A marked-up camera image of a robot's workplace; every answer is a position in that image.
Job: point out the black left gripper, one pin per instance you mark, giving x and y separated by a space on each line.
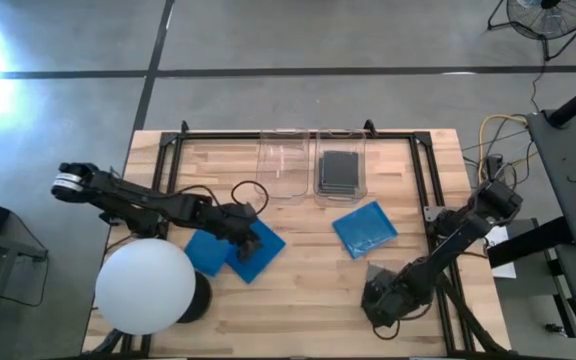
235 222

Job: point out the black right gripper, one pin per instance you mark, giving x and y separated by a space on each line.
390 300

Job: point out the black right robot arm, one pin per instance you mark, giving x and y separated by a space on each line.
463 227

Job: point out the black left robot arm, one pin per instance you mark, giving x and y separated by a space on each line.
133 197

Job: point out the black round lamp base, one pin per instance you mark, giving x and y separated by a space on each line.
200 300

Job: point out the clear plastic bin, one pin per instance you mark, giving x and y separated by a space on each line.
340 200
283 170

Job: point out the white globe lamp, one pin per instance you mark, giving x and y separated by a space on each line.
145 286

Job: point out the white paper sheet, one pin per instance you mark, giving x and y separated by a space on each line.
500 250

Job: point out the black desk beam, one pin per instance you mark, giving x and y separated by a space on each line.
528 245

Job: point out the grey desk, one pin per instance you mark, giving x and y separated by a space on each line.
568 175

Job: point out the grey side stand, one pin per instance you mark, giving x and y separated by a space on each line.
8 245

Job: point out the black floor fan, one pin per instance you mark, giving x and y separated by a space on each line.
548 17

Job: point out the grey metal bracket plate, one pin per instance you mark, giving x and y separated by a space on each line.
433 212

